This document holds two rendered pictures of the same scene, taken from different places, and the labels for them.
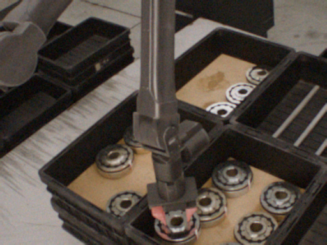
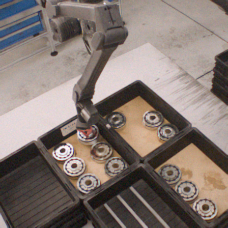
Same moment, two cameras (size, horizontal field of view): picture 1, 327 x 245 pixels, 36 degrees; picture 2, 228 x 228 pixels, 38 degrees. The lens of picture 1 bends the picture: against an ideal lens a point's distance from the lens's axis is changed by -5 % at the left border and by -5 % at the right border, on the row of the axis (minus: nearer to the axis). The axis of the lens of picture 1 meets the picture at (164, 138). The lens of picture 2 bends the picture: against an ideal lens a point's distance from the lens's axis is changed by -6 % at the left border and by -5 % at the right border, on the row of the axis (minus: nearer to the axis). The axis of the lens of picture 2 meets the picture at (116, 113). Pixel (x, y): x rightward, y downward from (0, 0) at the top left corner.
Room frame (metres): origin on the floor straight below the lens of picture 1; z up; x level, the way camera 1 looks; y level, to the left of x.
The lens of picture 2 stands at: (1.13, -0.96, 2.14)
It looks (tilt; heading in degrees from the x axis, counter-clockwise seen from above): 48 degrees down; 103
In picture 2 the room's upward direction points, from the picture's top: 7 degrees counter-clockwise
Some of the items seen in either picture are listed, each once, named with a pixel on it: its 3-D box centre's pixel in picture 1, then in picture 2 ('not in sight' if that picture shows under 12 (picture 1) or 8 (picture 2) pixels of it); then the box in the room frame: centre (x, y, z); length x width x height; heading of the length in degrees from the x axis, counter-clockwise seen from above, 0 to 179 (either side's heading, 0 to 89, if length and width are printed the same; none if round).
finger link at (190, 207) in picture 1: (179, 207); (86, 127); (0.76, -0.01, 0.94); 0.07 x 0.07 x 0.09; 88
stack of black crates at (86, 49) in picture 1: (90, 78); not in sight; (2.19, 0.31, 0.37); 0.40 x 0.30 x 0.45; 131
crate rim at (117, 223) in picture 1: (130, 150); (140, 117); (0.99, 0.09, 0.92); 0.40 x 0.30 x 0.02; 134
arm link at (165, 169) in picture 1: (169, 161); (82, 106); (0.76, 0.00, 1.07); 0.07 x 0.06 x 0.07; 131
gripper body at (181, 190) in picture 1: (170, 184); (84, 115); (0.76, 0.00, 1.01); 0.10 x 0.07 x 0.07; 88
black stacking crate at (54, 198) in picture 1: (134, 165); (140, 124); (0.99, 0.09, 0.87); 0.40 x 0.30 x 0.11; 134
